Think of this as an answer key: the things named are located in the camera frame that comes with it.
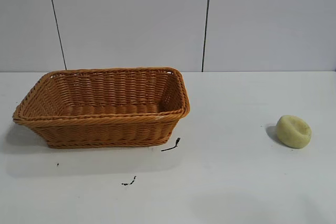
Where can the pale yellow egg yolk pastry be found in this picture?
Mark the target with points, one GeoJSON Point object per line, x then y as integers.
{"type": "Point", "coordinates": [293, 131]}

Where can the brown woven wicker basket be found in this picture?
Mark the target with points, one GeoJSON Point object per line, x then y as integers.
{"type": "Point", "coordinates": [105, 127]}

